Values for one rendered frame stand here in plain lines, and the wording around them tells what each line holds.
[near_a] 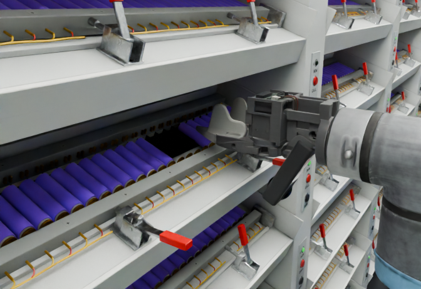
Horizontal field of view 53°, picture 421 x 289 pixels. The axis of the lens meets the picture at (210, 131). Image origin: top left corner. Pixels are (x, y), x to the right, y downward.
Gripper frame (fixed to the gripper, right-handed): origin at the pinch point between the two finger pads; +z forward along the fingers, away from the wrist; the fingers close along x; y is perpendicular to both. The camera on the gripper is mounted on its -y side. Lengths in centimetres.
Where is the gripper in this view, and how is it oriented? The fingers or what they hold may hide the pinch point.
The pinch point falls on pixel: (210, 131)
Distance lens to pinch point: 68.0
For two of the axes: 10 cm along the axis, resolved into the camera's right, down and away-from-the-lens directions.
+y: 0.0, -9.6, -2.8
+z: -8.2, -1.6, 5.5
